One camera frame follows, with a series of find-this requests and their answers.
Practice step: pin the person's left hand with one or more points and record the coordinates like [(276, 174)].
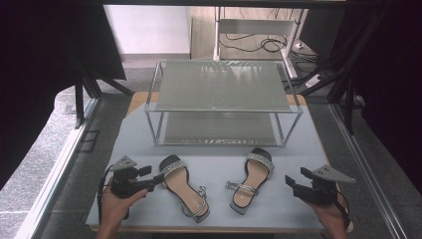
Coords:
[(114, 209)]

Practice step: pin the black curtain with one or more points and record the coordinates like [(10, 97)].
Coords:
[(391, 83), (40, 59)]

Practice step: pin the person's right hand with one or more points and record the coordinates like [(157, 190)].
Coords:
[(331, 217)]

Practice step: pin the aluminium rail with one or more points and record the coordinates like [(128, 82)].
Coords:
[(56, 172), (365, 169)]

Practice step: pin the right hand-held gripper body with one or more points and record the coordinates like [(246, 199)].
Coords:
[(323, 191)]

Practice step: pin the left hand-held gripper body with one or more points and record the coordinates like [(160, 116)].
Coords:
[(124, 181)]

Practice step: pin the black metal frame strut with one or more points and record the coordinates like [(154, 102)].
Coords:
[(79, 103), (348, 99)]

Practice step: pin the white metal stand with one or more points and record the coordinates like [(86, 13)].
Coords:
[(255, 26)]

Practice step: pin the white power strip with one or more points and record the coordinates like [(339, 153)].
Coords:
[(314, 80)]

